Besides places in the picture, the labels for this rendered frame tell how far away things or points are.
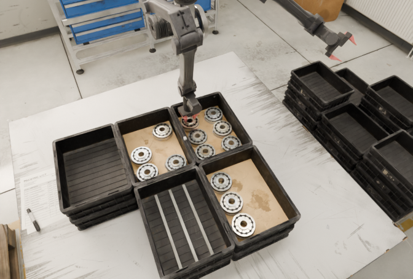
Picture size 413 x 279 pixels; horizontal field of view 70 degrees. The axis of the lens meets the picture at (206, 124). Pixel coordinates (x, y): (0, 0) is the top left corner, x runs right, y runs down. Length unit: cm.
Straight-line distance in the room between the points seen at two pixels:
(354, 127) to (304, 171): 88
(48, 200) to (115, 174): 38
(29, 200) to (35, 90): 188
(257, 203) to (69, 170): 91
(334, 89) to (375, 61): 143
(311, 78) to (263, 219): 149
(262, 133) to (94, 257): 109
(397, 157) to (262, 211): 117
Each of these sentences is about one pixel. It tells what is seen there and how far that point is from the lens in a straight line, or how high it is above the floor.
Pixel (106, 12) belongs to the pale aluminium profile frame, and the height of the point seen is 60.
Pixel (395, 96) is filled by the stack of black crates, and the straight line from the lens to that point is 270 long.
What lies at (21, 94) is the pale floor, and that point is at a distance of 347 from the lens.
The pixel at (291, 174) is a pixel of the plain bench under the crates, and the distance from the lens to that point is 166.
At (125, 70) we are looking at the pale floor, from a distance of 334.
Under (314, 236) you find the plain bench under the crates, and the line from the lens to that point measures 154.
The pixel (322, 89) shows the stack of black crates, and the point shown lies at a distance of 249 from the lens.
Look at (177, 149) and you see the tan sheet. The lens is 153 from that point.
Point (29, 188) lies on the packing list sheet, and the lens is 179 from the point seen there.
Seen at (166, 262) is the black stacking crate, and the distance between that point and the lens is 130.
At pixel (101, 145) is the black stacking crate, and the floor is 83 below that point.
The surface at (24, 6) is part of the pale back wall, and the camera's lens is 403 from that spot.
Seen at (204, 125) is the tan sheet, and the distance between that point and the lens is 162.
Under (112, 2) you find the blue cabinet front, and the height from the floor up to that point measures 66.
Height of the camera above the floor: 208
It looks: 50 degrees down
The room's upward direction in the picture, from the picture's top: 1 degrees clockwise
